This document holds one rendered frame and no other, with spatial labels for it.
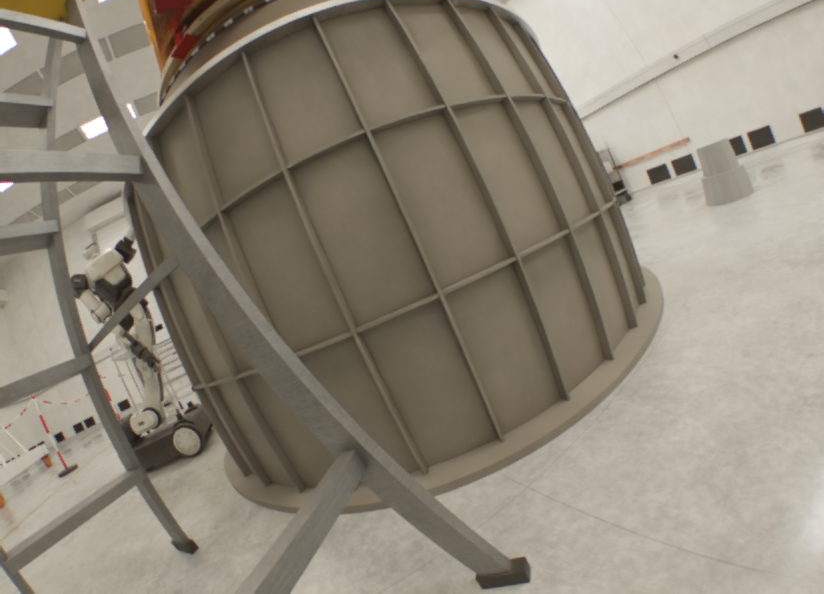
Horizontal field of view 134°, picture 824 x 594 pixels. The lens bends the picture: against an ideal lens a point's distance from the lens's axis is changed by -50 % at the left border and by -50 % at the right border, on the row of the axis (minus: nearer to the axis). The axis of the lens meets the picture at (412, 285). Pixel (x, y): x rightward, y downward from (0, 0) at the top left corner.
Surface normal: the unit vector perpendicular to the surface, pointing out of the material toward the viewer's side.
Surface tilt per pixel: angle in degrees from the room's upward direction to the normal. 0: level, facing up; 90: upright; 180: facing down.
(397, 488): 92
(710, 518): 0
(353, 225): 90
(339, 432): 92
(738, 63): 90
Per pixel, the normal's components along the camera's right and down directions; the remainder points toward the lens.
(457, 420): 0.04, 0.05
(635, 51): -0.82, 0.40
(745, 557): -0.40, -0.91
